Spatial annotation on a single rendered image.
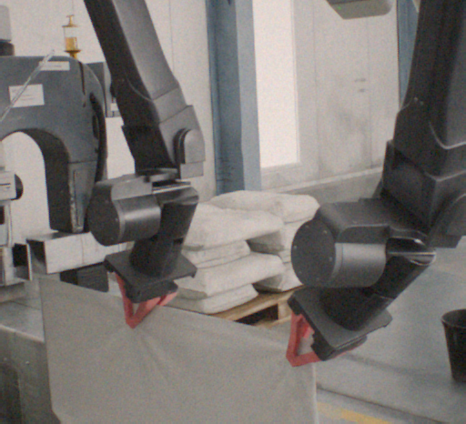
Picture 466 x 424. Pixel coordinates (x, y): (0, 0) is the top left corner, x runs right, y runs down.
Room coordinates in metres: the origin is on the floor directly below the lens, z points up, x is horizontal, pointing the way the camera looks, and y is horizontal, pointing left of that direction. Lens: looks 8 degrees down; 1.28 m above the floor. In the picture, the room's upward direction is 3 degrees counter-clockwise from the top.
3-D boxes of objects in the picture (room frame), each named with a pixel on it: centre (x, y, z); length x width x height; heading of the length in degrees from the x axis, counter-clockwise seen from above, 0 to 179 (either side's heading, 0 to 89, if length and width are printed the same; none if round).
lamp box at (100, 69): (1.28, 0.20, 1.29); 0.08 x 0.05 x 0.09; 46
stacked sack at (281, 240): (4.48, -0.32, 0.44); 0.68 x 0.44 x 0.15; 136
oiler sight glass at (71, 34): (1.23, 0.23, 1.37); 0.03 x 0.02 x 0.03; 46
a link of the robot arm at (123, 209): (0.86, 0.10, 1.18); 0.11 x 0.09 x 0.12; 136
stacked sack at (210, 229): (4.03, 0.07, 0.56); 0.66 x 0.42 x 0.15; 136
